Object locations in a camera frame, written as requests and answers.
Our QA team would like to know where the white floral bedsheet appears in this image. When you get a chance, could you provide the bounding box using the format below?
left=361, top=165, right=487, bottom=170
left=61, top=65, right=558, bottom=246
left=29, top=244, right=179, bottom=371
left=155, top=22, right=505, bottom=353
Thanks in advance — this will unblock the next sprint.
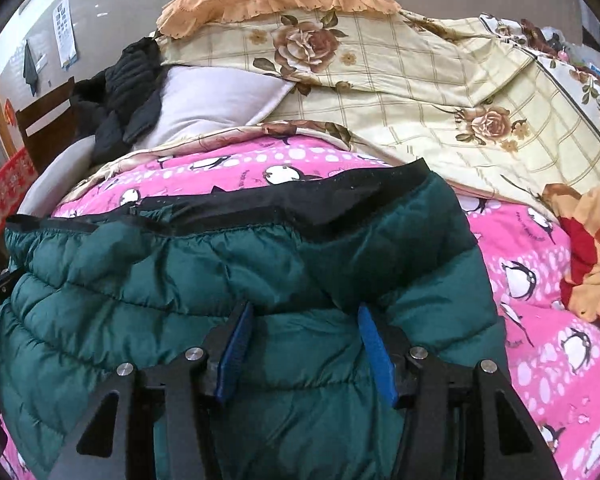
left=480, top=12, right=600, bottom=136

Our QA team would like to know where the orange and red cloth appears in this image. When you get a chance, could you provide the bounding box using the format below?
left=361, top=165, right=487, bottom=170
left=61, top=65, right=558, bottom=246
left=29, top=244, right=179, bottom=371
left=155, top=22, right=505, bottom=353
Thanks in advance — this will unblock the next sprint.
left=542, top=182, right=600, bottom=322

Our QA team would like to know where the pink penguin print blanket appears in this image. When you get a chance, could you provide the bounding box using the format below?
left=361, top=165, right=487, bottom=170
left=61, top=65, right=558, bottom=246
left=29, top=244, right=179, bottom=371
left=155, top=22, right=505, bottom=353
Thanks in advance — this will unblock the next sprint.
left=0, top=132, right=600, bottom=480

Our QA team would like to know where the green puffer jacket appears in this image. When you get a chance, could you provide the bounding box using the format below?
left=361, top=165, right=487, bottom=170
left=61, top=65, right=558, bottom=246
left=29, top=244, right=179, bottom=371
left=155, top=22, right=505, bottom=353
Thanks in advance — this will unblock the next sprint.
left=0, top=157, right=512, bottom=480

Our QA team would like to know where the white pillow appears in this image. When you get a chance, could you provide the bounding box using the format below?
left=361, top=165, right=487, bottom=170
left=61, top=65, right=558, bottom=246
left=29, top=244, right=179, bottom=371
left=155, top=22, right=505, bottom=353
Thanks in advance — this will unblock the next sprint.
left=130, top=65, right=296, bottom=152

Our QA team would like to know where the red patterned cloth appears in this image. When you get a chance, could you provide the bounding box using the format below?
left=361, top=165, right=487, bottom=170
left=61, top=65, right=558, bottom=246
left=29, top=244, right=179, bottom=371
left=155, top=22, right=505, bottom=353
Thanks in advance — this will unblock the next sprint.
left=0, top=147, right=39, bottom=249

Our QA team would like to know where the white wall calendar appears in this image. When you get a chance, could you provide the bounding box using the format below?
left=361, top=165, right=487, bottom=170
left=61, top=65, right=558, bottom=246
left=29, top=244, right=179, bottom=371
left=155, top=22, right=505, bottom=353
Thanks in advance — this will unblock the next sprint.
left=52, top=0, right=79, bottom=71

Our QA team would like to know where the dark wooden chair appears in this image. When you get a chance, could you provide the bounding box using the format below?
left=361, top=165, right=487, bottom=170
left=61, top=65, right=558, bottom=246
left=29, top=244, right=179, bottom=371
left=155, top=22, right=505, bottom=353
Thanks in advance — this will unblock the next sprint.
left=15, top=76, right=79, bottom=161

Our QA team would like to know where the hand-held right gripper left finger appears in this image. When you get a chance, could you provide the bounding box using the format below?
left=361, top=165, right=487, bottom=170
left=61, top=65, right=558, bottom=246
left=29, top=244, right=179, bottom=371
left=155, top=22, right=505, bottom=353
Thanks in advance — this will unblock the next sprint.
left=47, top=301, right=255, bottom=480

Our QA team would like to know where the yellow checked floral quilt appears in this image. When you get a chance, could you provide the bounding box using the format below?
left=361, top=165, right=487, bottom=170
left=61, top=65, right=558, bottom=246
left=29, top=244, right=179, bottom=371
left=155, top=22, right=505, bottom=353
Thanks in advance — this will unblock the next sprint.
left=157, top=7, right=600, bottom=221

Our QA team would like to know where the black knitted garment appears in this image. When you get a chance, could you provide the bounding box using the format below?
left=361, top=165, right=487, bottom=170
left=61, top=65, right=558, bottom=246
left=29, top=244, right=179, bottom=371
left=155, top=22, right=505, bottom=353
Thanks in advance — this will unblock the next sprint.
left=72, top=37, right=168, bottom=167

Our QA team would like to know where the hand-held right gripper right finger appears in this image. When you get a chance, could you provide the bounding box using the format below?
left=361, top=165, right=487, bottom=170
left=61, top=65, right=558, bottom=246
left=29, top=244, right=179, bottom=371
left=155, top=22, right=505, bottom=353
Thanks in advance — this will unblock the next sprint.
left=357, top=304, right=563, bottom=480

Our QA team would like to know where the dark hanging cloth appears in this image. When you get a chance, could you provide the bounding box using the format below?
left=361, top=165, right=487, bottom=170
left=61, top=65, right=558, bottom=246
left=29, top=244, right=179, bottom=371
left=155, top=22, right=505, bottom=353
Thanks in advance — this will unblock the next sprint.
left=22, top=40, right=40, bottom=97

